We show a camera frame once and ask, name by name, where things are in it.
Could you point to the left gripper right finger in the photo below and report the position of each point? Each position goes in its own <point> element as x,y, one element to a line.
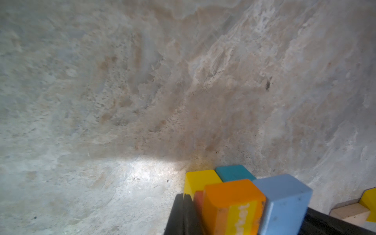
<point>317,223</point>

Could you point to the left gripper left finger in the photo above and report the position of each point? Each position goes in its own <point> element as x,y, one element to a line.
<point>184,217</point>

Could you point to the red wooden block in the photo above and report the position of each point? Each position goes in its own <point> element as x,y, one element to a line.
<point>198,202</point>

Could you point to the light blue wooden block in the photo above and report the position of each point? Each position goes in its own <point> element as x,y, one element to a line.
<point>287,200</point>

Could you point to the yellow wooden cube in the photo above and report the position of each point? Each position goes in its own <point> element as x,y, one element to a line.
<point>197,180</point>

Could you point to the orange supermarket block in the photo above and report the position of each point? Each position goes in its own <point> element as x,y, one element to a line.
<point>232,208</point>

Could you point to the teal wooden cube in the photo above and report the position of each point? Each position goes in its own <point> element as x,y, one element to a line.
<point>234,173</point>

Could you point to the plain wooden block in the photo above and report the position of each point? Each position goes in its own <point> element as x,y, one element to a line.
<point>355,214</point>

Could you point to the small yellow wedge block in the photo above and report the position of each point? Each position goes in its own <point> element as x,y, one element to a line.
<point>368,200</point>

